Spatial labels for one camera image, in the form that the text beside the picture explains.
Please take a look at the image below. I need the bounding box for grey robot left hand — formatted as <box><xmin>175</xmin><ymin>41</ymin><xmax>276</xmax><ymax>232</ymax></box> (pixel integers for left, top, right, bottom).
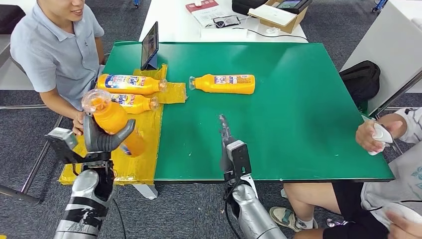
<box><xmin>82</xmin><ymin>114</ymin><xmax>136</xmax><ymax>154</ymax></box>

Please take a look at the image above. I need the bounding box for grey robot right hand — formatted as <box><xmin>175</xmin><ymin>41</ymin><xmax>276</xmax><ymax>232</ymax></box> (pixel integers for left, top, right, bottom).
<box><xmin>218</xmin><ymin>114</ymin><xmax>236</xmax><ymax>174</ymax></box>

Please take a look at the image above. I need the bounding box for orange detergent bottle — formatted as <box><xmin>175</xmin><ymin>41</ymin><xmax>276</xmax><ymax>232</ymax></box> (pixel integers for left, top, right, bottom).
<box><xmin>110</xmin><ymin>94</ymin><xmax>160</xmax><ymax>115</ymax></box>
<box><xmin>81</xmin><ymin>89</ymin><xmax>147</xmax><ymax>158</ymax></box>
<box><xmin>189</xmin><ymin>74</ymin><xmax>256</xmax><ymax>95</ymax></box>
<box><xmin>97</xmin><ymin>73</ymin><xmax>168</xmax><ymax>96</ymax></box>

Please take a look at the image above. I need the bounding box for white black handheld controller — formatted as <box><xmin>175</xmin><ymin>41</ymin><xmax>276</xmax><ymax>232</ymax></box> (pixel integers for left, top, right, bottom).
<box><xmin>367</xmin><ymin>122</ymin><xmax>394</xmax><ymax>156</ymax></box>

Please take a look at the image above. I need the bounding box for yellow taped cardboard mat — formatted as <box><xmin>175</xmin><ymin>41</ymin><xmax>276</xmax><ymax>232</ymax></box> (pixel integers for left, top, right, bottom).
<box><xmin>58</xmin><ymin>63</ymin><xmax>188</xmax><ymax>186</ymax></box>

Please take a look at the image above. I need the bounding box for white table foot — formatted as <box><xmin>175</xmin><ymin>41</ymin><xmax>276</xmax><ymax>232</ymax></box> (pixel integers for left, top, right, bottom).
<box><xmin>132</xmin><ymin>184</ymin><xmax>158</xmax><ymax>201</ymax></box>

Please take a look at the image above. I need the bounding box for dark metal bar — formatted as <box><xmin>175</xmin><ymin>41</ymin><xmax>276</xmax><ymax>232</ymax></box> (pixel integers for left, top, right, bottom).
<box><xmin>0</xmin><ymin>184</ymin><xmax>42</xmax><ymax>206</ymax></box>

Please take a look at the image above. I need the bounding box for person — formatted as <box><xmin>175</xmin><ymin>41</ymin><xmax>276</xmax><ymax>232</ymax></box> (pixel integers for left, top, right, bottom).
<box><xmin>9</xmin><ymin>0</ymin><xmax>106</xmax><ymax>136</ymax></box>
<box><xmin>268</xmin><ymin>107</ymin><xmax>422</xmax><ymax>239</ymax></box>

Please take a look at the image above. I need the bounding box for tablet with blue stand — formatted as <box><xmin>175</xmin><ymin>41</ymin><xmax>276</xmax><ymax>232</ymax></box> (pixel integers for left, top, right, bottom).
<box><xmin>140</xmin><ymin>21</ymin><xmax>160</xmax><ymax>71</ymax></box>

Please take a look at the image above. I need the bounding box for white printed paper sheet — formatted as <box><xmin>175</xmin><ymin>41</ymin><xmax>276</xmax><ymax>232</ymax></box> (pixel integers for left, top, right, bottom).
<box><xmin>191</xmin><ymin>5</ymin><xmax>239</xmax><ymax>29</ymax></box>

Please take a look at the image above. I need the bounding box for white box lid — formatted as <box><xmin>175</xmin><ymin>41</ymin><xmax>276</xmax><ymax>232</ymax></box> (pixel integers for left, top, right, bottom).
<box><xmin>247</xmin><ymin>3</ymin><xmax>298</xmax><ymax>28</ymax></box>

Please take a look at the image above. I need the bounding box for black carrying case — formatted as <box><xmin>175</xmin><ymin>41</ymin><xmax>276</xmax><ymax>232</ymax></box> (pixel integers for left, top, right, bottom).
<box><xmin>231</xmin><ymin>0</ymin><xmax>268</xmax><ymax>16</ymax></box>

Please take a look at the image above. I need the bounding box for black chair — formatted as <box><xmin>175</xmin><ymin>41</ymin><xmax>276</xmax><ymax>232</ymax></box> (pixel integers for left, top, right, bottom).
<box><xmin>0</xmin><ymin>4</ymin><xmax>26</xmax><ymax>35</ymax></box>

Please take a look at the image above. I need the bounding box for red booklet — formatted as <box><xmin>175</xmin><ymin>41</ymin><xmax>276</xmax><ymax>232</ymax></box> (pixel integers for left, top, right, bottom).
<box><xmin>185</xmin><ymin>0</ymin><xmax>220</xmax><ymax>14</ymax></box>

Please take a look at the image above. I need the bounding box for brown cardboard box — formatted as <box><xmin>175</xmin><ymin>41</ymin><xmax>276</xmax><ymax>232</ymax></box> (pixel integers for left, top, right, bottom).
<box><xmin>258</xmin><ymin>0</ymin><xmax>309</xmax><ymax>34</ymax></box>

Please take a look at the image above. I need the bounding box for black backpack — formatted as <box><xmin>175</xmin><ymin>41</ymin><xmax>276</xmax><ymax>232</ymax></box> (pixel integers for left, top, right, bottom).
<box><xmin>338</xmin><ymin>60</ymin><xmax>381</xmax><ymax>106</ymax></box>

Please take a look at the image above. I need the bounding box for black screen device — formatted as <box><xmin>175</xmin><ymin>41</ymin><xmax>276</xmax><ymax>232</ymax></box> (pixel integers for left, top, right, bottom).
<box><xmin>275</xmin><ymin>0</ymin><xmax>313</xmax><ymax>14</ymax></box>

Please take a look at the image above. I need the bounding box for white side table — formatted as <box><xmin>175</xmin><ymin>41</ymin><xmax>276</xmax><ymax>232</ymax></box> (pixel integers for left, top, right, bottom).
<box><xmin>339</xmin><ymin>0</ymin><xmax>422</xmax><ymax>117</ymax></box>

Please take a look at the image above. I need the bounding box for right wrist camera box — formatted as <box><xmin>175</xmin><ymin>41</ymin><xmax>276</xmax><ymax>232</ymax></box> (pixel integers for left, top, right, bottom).
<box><xmin>225</xmin><ymin>140</ymin><xmax>253</xmax><ymax>184</ymax></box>

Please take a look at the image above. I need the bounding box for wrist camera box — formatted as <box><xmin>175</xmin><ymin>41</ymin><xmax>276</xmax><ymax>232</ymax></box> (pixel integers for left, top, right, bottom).
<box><xmin>225</xmin><ymin>140</ymin><xmax>253</xmax><ymax>184</ymax></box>
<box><xmin>44</xmin><ymin>127</ymin><xmax>114</xmax><ymax>166</ymax></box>

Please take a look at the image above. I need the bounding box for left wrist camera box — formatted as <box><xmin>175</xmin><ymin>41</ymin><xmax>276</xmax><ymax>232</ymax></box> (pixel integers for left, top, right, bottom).
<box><xmin>44</xmin><ymin>127</ymin><xmax>114</xmax><ymax>166</ymax></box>

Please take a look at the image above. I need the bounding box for metal chair frame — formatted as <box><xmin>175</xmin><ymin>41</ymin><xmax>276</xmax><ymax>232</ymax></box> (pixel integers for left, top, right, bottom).
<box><xmin>0</xmin><ymin>54</ymin><xmax>64</xmax><ymax>195</ymax></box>

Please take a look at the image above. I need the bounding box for black cable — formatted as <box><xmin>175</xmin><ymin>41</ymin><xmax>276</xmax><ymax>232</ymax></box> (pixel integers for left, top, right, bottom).
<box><xmin>230</xmin><ymin>27</ymin><xmax>309</xmax><ymax>42</ymax></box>

